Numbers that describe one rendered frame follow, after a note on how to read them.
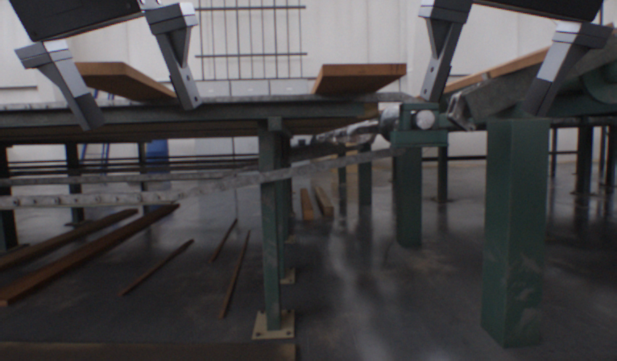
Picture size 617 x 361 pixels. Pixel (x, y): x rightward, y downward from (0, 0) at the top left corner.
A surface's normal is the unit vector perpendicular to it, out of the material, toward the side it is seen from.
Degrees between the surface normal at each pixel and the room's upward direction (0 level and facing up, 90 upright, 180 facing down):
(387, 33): 91
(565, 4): 113
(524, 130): 90
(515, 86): 90
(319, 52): 91
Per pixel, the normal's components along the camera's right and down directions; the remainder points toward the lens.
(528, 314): 0.04, 0.09
